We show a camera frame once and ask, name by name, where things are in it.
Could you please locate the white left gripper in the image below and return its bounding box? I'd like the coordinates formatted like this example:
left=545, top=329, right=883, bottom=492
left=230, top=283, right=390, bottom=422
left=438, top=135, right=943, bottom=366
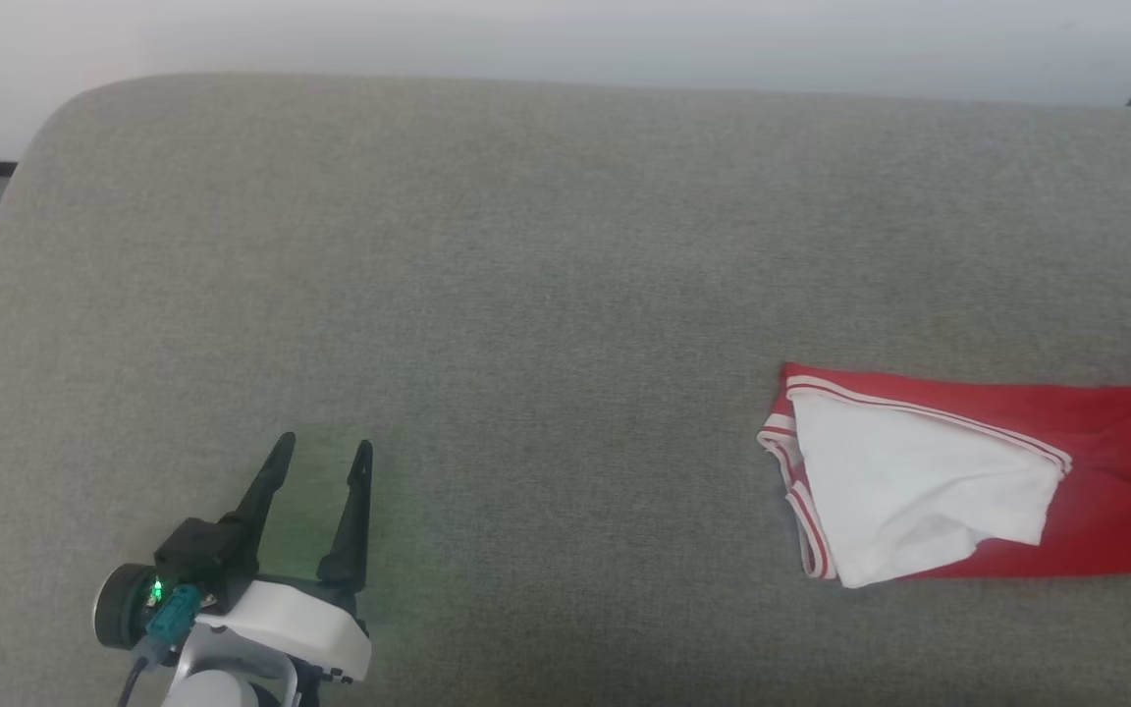
left=194, top=431, right=374, bottom=707

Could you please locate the red and white basketball jersey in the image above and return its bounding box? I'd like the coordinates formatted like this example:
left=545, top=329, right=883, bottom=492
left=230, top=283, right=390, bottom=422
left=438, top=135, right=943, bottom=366
left=757, top=361, right=1131, bottom=590

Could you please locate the grey fabric sofa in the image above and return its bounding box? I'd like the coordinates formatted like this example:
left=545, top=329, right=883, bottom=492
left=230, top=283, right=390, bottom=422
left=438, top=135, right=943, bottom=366
left=0, top=72, right=1131, bottom=707

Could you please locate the teal cable connector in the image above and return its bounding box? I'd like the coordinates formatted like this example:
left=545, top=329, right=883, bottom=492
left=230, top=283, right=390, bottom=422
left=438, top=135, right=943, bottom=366
left=143, top=583, right=202, bottom=646

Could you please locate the thin black camera cable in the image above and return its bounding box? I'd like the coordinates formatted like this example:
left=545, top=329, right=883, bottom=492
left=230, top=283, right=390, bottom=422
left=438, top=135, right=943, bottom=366
left=117, top=636, right=156, bottom=707

